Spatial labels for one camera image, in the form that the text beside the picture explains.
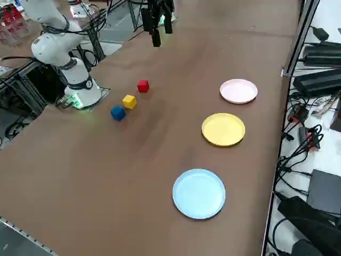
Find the black power adapter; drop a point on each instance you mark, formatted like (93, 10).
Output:
(321, 33)

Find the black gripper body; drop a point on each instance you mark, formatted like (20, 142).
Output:
(160, 5)

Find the black aluminium frame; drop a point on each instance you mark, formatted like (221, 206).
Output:
(29, 77)

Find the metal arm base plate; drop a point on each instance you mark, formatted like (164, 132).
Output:
(106, 90)

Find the red cube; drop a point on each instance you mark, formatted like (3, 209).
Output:
(143, 86)

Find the large black bag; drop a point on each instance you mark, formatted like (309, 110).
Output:
(303, 221)

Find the red and black hub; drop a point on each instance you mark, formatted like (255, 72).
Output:
(299, 113)
(306, 137)

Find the blue plate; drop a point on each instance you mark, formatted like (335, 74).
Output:
(198, 193)

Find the flat grey box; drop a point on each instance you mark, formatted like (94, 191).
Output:
(325, 190)

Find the aluminium table edge rail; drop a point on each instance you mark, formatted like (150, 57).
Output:
(16, 228)

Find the blue cube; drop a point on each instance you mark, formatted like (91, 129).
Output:
(118, 113)

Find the grey metal strut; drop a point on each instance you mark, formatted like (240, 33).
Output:
(133, 14)

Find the black power brick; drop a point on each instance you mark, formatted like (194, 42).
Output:
(314, 82)
(322, 54)

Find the yellow cube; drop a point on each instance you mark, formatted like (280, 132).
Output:
(129, 102)

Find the aluminium frame post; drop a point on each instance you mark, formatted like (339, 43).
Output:
(301, 34)

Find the white plate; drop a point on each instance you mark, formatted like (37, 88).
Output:
(238, 91)

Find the clear plastic box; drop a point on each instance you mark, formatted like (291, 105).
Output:
(80, 10)

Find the dark brown board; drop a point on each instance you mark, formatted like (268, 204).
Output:
(336, 117)

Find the yellow plate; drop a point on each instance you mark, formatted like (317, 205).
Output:
(223, 129)

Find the clear box with red parts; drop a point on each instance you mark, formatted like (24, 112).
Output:
(13, 26)

